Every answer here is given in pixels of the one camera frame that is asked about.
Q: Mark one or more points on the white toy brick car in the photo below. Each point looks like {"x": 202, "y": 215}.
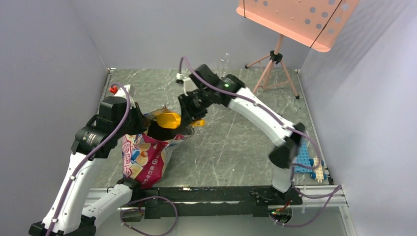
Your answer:
{"x": 317, "y": 172}

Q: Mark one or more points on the colourful pet food bag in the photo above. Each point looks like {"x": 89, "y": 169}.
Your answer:
{"x": 146, "y": 156}

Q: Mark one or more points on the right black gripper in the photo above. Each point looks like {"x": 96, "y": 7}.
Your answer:
{"x": 188, "y": 112}

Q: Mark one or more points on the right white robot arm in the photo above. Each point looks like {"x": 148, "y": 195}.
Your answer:
{"x": 202, "y": 88}

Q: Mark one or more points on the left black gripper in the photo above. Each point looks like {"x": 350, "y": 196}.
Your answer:
{"x": 143, "y": 123}

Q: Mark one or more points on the yellow plastic scoop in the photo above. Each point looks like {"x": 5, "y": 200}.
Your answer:
{"x": 173, "y": 120}

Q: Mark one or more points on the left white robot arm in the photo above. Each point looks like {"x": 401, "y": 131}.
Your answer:
{"x": 69, "y": 215}

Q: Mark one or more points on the pink music stand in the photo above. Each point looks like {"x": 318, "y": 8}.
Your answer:
{"x": 312, "y": 23}

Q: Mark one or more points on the blue building base plate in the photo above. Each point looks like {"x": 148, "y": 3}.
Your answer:
{"x": 303, "y": 158}

